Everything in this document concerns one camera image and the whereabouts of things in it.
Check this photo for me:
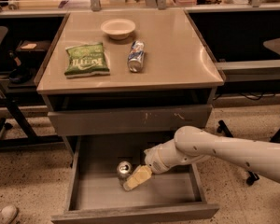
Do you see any white sneaker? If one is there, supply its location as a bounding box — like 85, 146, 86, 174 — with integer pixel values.
0, 205, 19, 224

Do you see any silver redbull can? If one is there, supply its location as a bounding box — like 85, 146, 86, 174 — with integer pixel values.
117, 161, 133, 185

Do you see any open grey middle drawer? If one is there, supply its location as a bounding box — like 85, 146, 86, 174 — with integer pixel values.
51, 132, 219, 224

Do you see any black wheeled stand leg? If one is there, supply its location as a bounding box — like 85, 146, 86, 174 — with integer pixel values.
217, 120, 259, 186

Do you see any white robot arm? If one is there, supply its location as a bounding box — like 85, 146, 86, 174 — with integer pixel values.
123, 126, 280, 191

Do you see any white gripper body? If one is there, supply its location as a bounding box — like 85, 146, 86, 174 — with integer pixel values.
145, 147, 170, 174

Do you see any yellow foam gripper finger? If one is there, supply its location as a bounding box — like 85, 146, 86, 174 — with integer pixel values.
123, 165, 152, 191

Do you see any grey top drawer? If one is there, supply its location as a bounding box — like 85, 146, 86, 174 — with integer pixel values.
49, 105, 212, 136

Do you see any white paper bowl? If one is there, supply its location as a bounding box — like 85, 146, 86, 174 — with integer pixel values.
101, 19, 135, 40

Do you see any green chip bag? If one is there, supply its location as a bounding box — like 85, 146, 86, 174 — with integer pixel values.
64, 43, 110, 78

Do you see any blue pepsi can lying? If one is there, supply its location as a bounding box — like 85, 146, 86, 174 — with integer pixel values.
127, 40, 145, 73

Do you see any grey drawer cabinet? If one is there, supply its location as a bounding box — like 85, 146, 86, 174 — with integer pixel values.
37, 8, 224, 151

